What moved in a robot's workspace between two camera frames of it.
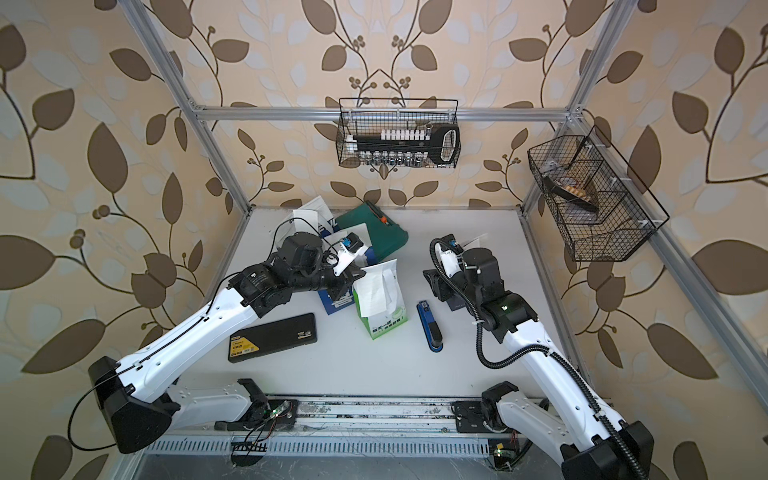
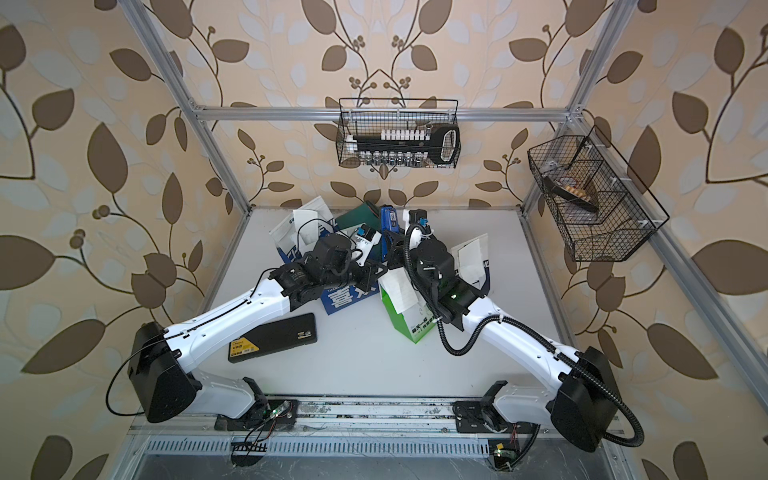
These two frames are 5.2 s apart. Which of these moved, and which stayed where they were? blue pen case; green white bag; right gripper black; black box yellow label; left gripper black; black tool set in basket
Moved: left gripper black; green white bag; right gripper black; blue pen case
Stayed: black box yellow label; black tool set in basket
